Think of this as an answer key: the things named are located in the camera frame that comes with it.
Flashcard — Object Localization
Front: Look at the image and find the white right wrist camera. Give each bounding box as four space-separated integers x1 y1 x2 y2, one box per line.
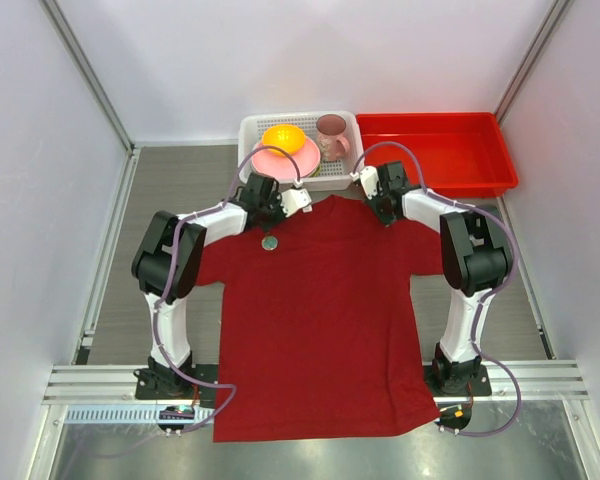
350 166 379 200

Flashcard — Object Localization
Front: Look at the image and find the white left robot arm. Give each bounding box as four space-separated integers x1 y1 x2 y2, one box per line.
131 173 311 400

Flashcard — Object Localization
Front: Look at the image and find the round colourful brooch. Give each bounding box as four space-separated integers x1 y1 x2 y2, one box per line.
261 235 278 251

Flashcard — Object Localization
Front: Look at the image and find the pink floral mug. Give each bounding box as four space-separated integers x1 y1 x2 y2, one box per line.
316 114 350 162

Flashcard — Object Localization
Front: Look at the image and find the green plate under pink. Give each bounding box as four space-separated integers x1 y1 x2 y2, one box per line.
309 163 321 178

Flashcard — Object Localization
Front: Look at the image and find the orange plastic bowl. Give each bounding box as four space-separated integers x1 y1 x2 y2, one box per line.
261 124 306 155

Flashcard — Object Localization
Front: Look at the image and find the red t-shirt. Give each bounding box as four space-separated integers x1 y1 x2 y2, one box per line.
198 196 442 442

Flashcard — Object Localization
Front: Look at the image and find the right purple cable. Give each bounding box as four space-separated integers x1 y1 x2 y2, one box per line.
350 141 524 437

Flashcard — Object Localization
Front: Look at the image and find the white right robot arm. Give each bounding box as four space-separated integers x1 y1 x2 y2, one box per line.
354 162 514 395

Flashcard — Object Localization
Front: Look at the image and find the red plastic tray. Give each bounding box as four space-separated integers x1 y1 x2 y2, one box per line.
356 112 519 198

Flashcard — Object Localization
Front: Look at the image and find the purple cable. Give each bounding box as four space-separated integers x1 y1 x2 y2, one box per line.
151 144 306 434
350 141 524 437

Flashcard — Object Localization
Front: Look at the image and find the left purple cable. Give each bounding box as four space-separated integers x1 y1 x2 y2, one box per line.
151 144 306 434

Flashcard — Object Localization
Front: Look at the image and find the aluminium front rail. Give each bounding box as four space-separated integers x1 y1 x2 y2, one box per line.
43 360 588 423

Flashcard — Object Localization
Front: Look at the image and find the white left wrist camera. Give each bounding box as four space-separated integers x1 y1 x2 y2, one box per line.
281 185 312 218

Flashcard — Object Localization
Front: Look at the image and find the white perforated plastic basket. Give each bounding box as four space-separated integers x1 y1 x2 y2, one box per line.
238 110 363 191

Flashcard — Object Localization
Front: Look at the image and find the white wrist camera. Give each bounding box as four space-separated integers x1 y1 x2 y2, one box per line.
350 166 379 200
281 185 312 218

